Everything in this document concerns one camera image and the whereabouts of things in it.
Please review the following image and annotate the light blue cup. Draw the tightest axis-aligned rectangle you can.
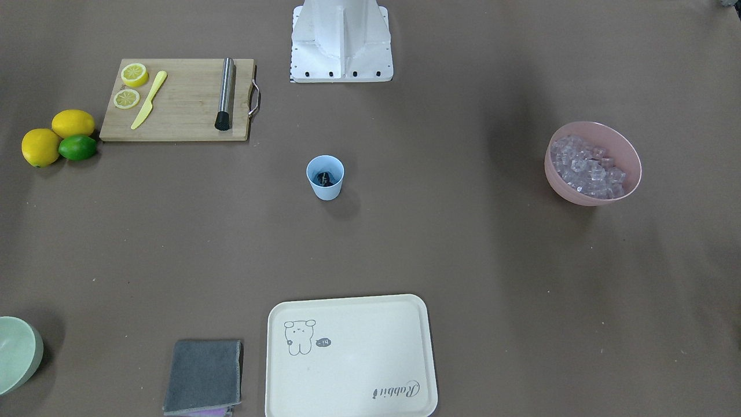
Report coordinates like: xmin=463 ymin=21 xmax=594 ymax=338
xmin=305 ymin=155 xmax=345 ymax=201

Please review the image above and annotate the pile of clear ice cubes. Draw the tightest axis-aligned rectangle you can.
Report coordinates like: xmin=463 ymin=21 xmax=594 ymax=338
xmin=549 ymin=135 xmax=627 ymax=200

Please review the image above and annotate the cream rabbit tray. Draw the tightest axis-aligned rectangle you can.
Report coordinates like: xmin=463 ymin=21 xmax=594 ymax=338
xmin=265 ymin=294 xmax=438 ymax=416

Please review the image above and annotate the steel muddler black tip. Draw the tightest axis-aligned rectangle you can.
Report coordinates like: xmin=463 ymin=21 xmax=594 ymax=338
xmin=214 ymin=57 xmax=236 ymax=131

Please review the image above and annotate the wooden cutting board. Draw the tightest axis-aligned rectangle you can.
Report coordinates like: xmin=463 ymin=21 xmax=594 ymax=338
xmin=100 ymin=58 xmax=259 ymax=142

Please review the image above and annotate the grey folded cloth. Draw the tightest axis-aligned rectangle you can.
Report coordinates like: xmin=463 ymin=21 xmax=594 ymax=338
xmin=163 ymin=339 xmax=243 ymax=416

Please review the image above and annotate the yellow plastic knife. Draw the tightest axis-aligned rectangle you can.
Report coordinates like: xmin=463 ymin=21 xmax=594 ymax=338
xmin=130 ymin=71 xmax=168 ymax=130

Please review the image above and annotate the pink bowl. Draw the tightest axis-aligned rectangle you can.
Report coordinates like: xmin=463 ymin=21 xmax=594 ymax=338
xmin=544 ymin=121 xmax=643 ymax=206

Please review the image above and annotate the lemon half lower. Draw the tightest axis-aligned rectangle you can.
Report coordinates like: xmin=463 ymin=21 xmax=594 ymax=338
xmin=112 ymin=88 xmax=141 ymax=110

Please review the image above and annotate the lemon half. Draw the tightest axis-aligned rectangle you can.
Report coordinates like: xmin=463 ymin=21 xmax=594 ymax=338
xmin=112 ymin=88 xmax=141 ymax=110
xmin=120 ymin=63 xmax=149 ymax=88

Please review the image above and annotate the lemon half upper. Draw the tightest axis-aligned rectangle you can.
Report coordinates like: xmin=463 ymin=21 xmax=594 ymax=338
xmin=120 ymin=63 xmax=149 ymax=88

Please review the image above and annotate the green lime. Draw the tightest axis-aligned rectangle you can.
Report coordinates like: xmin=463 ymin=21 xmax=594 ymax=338
xmin=58 ymin=134 xmax=97 ymax=161

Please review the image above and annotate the yellow lemon near board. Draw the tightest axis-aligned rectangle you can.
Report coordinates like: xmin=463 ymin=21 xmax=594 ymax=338
xmin=52 ymin=109 xmax=96 ymax=139

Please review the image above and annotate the yellow lemon outer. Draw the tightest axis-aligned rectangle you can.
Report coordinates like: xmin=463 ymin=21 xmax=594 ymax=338
xmin=21 ymin=129 xmax=61 ymax=168

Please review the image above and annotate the mint green bowl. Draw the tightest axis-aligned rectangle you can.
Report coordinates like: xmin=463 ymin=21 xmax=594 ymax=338
xmin=1 ymin=316 xmax=44 ymax=395

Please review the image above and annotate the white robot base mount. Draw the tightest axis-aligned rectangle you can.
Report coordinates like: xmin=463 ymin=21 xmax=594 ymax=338
xmin=289 ymin=1 xmax=394 ymax=83

